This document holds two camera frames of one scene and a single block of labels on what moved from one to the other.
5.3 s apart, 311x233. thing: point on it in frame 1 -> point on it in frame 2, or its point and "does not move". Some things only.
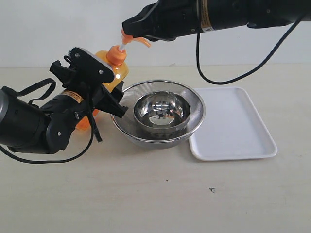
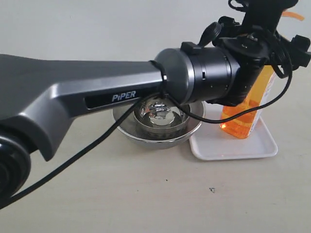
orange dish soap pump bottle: x=115 y=58 -> x=242 y=127
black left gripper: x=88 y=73 -> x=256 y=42
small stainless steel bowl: x=162 y=111 does not move
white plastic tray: x=233 y=128 does not move
